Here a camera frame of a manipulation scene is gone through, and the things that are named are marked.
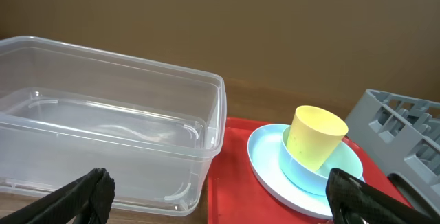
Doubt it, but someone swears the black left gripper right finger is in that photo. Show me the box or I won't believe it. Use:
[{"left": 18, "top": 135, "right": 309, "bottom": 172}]
[{"left": 326, "top": 168, "right": 439, "bottom": 224}]

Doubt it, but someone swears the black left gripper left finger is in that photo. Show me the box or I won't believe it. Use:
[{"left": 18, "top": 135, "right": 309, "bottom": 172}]
[{"left": 1, "top": 168, "right": 116, "bottom": 224}]

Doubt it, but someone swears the light blue bowl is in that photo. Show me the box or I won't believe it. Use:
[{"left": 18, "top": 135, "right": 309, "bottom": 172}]
[{"left": 278, "top": 126, "right": 363, "bottom": 196}]

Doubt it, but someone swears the yellow plastic cup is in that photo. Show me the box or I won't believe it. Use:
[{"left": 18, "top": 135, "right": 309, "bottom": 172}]
[{"left": 287, "top": 105, "right": 349, "bottom": 172}]

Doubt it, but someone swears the light blue plate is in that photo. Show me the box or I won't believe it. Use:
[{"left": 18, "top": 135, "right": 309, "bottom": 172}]
[{"left": 247, "top": 124, "right": 332, "bottom": 219}]

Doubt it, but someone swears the grey dishwasher rack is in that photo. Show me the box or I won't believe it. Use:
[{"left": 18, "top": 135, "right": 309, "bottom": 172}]
[{"left": 345, "top": 89, "right": 439, "bottom": 217}]

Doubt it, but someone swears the clear plastic storage bin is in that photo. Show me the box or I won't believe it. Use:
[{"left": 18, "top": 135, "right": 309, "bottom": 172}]
[{"left": 1, "top": 36, "right": 227, "bottom": 216}]

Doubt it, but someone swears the red plastic tray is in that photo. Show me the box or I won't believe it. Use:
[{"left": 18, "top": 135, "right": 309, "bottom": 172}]
[{"left": 207, "top": 116, "right": 413, "bottom": 224}]

